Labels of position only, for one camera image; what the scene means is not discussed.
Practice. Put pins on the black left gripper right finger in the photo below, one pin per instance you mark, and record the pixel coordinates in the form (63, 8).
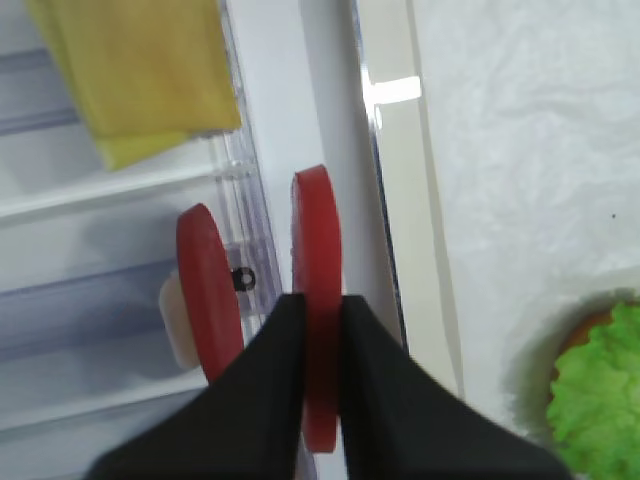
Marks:
(398, 422)

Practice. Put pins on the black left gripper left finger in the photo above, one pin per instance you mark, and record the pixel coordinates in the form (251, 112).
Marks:
(244, 425)

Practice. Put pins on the thin red tomato slice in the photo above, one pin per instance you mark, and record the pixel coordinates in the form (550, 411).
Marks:
(317, 276)

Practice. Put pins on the large red tomato slice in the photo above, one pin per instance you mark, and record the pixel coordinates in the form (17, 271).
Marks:
(211, 301)

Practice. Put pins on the green lettuce leaf on tray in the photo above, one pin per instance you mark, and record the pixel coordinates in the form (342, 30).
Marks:
(594, 416)

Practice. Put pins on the bun half under lettuce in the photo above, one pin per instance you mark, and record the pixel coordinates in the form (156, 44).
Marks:
(577, 337)

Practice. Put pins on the rear yellow cheese slice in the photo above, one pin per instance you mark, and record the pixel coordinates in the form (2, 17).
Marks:
(118, 152)

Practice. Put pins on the yellow cheese slice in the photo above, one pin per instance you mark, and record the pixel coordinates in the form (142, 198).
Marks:
(146, 67)
(118, 152)

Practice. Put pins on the front yellow cheese slice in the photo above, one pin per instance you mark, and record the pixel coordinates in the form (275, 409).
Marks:
(146, 67)

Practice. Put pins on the left clear acrylic organizer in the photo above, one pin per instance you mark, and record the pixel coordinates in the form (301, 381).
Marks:
(86, 362)

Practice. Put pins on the cream metal baking tray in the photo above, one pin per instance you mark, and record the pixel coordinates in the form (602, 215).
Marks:
(378, 40)

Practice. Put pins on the white parchment paper sheet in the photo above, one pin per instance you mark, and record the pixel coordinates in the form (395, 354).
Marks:
(534, 121)

